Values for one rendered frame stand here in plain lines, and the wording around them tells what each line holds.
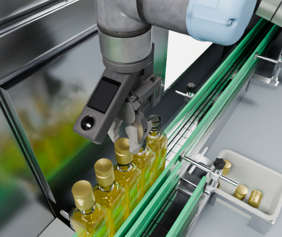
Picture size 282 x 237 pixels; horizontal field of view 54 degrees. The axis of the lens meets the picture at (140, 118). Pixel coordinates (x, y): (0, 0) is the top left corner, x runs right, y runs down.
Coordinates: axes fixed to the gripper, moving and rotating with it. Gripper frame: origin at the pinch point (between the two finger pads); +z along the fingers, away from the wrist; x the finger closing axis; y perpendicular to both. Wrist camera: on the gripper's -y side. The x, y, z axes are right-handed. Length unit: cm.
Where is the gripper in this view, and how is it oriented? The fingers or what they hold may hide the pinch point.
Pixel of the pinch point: (123, 146)
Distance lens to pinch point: 54.0
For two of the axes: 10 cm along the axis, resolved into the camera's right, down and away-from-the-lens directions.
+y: 5.7, -5.8, 5.8
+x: -8.2, -4.0, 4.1
